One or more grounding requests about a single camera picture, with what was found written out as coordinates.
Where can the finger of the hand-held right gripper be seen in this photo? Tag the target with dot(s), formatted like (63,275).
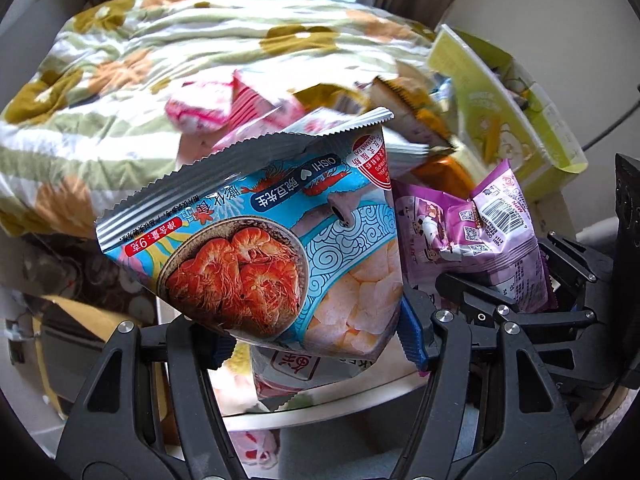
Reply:
(575,260)
(480,305)

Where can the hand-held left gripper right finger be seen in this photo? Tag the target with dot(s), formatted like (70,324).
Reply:
(413,332)

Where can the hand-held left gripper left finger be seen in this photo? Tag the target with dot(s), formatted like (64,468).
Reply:
(220,355)

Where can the purple snack packet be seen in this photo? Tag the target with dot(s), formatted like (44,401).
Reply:
(502,205)
(435,240)

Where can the blue shrimp chip packet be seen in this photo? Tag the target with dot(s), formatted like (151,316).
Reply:
(250,240)

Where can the yellow-green cardboard box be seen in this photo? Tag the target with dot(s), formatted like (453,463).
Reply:
(490,100)

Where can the glossy orange snack packet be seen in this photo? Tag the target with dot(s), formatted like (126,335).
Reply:
(445,175)

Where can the dark patterned cloth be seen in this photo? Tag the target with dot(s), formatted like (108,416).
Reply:
(90,270)

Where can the silver snack packet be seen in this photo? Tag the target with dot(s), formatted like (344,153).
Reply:
(406,152)

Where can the brown orange snack packet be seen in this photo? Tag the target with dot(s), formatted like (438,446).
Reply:
(412,107)

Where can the light pink snack packet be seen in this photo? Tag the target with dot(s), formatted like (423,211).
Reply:
(320,122)

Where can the pink striped snack packet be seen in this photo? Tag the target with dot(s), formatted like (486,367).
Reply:
(255,97)

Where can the floral striped blanket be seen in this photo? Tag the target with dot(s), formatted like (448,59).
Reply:
(125,85)

